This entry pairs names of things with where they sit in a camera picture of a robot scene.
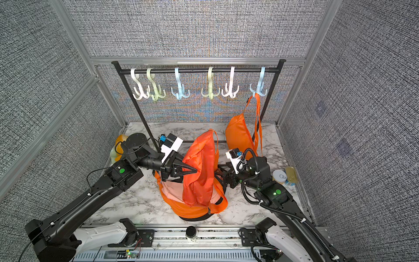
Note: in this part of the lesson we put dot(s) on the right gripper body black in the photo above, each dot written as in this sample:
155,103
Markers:
235,178

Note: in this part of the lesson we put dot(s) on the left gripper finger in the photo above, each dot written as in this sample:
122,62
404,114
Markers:
183,162
177,173

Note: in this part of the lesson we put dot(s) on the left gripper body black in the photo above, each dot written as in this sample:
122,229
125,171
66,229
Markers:
166,168

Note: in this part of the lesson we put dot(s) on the pink waist bag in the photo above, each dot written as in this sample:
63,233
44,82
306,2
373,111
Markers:
174,191

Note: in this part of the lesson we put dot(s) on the dark orange waist bag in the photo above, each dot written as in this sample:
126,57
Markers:
202,155

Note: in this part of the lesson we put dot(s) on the bright orange waist bag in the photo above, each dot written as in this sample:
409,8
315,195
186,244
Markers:
237,134

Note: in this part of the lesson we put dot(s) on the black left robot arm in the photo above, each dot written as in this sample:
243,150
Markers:
58,238

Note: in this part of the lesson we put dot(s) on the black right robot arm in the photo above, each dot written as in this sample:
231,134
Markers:
305,243

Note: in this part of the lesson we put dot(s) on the orange bag bottom pile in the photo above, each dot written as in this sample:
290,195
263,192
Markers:
195,213

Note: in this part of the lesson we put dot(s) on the blue hook middle left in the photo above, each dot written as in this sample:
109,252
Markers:
180,87

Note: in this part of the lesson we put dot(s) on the blue hook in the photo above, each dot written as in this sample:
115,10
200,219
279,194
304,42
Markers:
260,85
180,87

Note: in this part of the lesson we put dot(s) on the green hook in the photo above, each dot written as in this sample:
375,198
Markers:
210,85
154,86

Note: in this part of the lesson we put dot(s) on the white hook far left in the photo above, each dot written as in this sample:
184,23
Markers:
140,93

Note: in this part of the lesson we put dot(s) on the white hook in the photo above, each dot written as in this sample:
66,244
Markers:
140,93
229,90

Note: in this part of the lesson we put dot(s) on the green hook middle right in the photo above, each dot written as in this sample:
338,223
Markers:
210,85

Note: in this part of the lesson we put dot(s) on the blue hook far right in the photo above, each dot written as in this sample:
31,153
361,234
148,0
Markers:
260,85

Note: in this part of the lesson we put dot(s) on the round bread bun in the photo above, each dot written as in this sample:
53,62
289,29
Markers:
118,145

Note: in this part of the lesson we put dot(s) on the yellow tin can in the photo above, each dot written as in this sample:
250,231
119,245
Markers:
279,176

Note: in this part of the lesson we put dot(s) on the black metal clothes rack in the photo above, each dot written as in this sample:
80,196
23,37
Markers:
122,72

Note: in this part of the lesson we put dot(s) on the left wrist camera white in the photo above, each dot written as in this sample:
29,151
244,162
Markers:
168,144

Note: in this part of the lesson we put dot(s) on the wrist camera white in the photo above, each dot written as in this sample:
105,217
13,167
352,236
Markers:
168,144
237,159

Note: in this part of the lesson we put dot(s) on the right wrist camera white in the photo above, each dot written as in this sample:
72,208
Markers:
237,159

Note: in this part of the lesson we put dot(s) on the black round knob on rail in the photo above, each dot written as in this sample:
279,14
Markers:
191,233

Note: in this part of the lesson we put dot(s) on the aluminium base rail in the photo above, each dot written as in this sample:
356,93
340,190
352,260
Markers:
214,243

